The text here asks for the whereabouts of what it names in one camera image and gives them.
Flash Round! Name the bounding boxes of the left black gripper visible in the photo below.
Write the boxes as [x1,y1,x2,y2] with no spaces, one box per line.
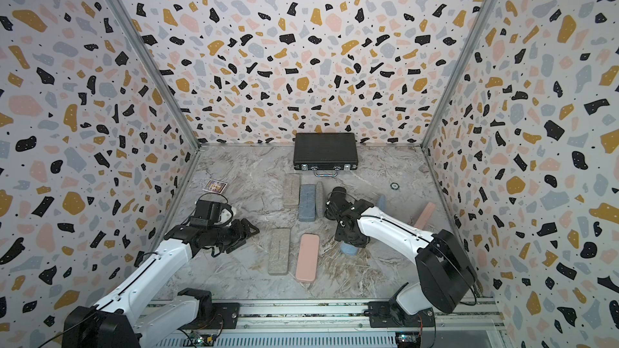
[207,217,260,252]

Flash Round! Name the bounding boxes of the grey case mint lining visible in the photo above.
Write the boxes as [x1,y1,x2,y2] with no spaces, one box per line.
[298,185,316,222]

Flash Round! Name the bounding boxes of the pink glasses case grey lining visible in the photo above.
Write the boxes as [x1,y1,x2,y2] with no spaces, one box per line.
[295,234,320,283]

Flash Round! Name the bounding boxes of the black case beige lining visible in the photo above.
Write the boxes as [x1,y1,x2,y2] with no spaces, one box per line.
[330,187,348,199]

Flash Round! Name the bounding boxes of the mint green glasses case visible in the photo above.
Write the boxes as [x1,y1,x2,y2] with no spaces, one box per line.
[268,228,291,276]

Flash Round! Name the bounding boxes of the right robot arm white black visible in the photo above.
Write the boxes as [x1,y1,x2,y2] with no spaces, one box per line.
[325,187,477,325]

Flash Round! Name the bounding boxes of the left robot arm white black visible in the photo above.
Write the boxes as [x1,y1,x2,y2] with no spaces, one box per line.
[61,218,260,347]

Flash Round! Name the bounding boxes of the playing card box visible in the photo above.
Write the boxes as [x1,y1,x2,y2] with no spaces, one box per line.
[202,179,228,195]

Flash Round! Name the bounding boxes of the black ribbed briefcase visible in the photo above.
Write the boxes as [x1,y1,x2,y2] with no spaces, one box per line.
[293,132,359,171]

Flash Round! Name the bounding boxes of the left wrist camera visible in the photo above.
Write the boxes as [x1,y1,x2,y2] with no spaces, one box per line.
[189,199,235,228]

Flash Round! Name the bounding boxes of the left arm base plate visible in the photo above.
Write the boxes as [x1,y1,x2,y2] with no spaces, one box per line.
[184,302,240,330]

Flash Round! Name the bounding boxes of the aluminium front rail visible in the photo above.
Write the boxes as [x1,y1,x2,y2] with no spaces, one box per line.
[143,299,512,347]

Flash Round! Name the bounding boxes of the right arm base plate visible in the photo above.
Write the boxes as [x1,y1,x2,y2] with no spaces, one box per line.
[364,301,435,328]

